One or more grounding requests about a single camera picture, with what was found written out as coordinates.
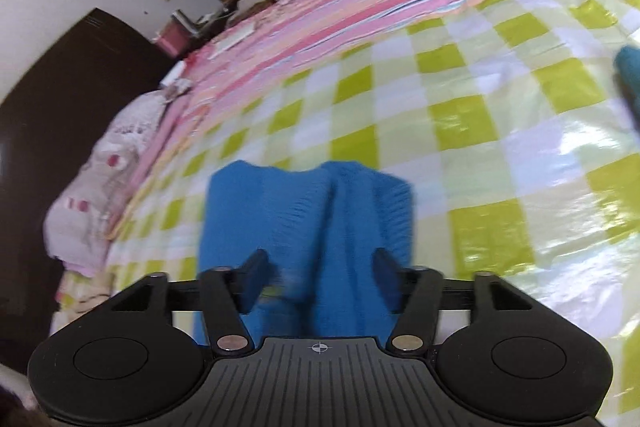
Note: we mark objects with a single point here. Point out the pink plastic basket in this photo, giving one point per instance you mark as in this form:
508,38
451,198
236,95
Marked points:
173,39

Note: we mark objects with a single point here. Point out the pink striped bed sheet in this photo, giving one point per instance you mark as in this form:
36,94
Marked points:
375,1

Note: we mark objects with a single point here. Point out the grey pink dotted pillow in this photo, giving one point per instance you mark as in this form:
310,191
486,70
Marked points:
79,222

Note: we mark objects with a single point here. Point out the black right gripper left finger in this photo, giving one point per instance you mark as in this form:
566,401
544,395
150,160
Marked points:
226,295

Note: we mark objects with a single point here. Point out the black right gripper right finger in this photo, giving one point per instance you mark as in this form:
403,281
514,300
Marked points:
413,297

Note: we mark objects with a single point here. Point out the white remote control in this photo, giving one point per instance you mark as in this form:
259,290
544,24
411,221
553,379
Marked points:
235,36

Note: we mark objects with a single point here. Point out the green white checkered blanket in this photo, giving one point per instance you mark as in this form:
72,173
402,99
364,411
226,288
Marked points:
507,121

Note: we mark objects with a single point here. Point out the blue knitted sweater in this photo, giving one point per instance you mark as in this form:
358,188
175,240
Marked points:
320,229

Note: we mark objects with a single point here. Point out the dark wooden headboard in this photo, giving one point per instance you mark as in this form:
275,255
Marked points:
49,124

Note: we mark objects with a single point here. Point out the teal cloth piece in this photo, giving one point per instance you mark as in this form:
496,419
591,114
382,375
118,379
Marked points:
627,63

